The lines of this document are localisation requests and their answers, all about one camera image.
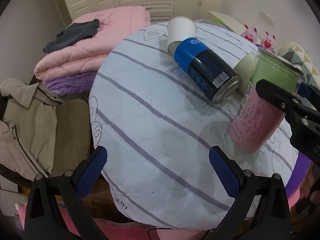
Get white board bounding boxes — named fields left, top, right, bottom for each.
left=209, top=11, right=246, bottom=35

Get pale green paper cup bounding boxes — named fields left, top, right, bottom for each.
left=234, top=52, right=256, bottom=94

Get pink green clear cup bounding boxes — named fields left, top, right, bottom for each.
left=229, top=47, right=303, bottom=153

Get right pink bunny toy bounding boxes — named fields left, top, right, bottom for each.
left=260, top=31, right=276, bottom=52

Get geometric pattern pillow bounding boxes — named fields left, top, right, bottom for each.
left=277, top=41, right=319, bottom=88

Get beige jacket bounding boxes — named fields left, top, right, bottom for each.
left=1, top=78, right=64, bottom=180

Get purple folded blanket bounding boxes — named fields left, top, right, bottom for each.
left=42, top=72, right=97, bottom=97

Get person's right hand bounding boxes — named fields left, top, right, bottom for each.
left=299, top=162, right=319, bottom=205

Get pink folded quilt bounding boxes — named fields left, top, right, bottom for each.
left=34, top=6, right=151, bottom=81

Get left pink bunny toy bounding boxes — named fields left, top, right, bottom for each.
left=240, top=24, right=258, bottom=45

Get black cable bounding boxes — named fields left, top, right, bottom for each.
left=146, top=225, right=176, bottom=240

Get pink bunny toy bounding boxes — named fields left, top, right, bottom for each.
left=260, top=31, right=276, bottom=52
left=240, top=24, right=258, bottom=45

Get wall socket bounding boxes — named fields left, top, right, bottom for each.
left=259, top=10, right=275, bottom=26

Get striped white round cushion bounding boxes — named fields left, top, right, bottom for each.
left=89, top=23, right=298, bottom=230

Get dark grey garment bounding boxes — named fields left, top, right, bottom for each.
left=43, top=19, right=100, bottom=54

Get white paper cup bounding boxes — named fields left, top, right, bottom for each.
left=167, top=16, right=197, bottom=57

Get blue black cool towel can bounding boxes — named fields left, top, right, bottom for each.
left=174, top=37, right=240, bottom=103

